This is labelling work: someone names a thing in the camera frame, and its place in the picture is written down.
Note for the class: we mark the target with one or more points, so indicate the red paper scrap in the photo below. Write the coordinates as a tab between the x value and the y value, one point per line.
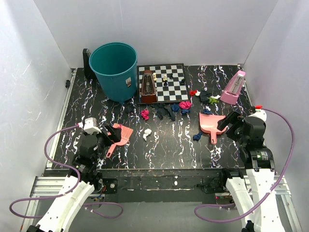
193	92

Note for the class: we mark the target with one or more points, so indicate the teal plastic bucket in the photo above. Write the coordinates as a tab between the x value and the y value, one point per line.
115	66

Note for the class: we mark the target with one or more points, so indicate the dark paper scrap right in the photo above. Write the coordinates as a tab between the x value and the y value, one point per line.
205	96

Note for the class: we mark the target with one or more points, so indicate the pink hand brush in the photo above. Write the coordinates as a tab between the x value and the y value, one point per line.
126	133

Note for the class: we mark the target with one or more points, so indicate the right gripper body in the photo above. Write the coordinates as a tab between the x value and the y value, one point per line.
237	121

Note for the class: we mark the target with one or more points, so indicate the black and white chessboard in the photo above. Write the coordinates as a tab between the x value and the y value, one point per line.
174	92

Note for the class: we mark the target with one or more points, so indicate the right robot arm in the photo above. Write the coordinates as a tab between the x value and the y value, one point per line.
257	205

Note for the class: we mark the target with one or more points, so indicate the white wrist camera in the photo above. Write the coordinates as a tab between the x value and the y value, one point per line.
90	126
258	112

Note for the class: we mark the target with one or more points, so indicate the magenta paper scrap left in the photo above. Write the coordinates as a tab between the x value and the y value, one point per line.
145	114

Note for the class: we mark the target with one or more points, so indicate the pink dustpan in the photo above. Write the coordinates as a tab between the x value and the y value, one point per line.
209	123

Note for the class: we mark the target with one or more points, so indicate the black metronome behind bucket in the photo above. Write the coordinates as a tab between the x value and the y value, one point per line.
89	74

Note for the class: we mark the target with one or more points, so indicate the blue paper scrap centre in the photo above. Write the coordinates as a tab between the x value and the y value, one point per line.
175	107

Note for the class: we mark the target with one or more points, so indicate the blue paper scrap by dustpan handle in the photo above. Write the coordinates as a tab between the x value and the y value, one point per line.
197	137

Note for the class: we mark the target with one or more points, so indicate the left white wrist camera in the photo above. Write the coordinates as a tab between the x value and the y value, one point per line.
90	126

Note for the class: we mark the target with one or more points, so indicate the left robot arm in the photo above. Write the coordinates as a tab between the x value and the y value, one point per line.
80	182

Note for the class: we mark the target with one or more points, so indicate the white paper scrap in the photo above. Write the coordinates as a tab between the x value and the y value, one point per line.
147	132

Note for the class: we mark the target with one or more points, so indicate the green paper scrap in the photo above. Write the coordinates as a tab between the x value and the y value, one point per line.
213	101

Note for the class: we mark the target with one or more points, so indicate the pink metronome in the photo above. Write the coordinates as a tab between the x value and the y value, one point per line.
231	92

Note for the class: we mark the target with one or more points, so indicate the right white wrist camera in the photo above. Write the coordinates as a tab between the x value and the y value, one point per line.
258	112

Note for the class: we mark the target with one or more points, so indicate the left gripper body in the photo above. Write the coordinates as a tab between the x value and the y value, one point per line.
105	140

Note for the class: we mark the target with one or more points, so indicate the brown wooden metronome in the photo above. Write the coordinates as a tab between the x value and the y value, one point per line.
148	91

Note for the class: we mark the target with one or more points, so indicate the black chess piece right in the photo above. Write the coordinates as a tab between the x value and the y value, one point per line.
182	82

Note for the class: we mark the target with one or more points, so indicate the dark paper scrap near bucket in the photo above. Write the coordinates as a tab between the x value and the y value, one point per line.
129	108

